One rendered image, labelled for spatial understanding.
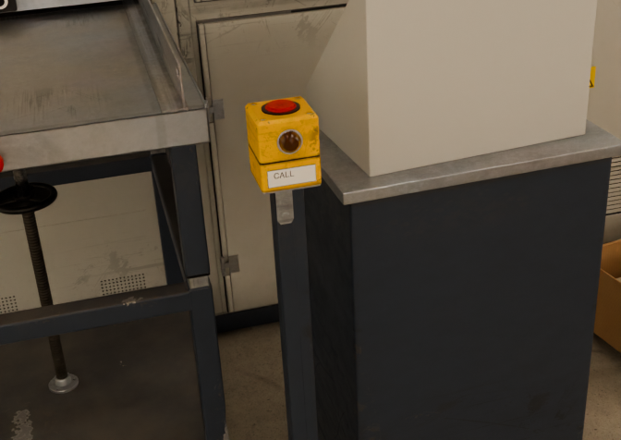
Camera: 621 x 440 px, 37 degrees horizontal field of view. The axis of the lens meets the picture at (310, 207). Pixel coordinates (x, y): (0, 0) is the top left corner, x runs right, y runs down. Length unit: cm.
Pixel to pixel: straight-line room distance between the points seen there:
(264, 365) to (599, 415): 77
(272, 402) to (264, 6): 88
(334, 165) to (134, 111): 31
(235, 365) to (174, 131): 98
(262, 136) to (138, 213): 105
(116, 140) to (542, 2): 64
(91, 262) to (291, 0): 76
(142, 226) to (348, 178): 94
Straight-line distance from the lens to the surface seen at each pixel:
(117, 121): 136
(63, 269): 222
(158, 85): 147
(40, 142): 136
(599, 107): 244
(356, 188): 130
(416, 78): 131
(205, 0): 201
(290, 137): 114
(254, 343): 230
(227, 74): 206
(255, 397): 213
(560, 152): 143
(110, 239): 219
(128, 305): 151
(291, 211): 122
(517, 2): 136
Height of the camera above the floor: 131
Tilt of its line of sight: 26 degrees down
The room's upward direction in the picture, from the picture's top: 3 degrees counter-clockwise
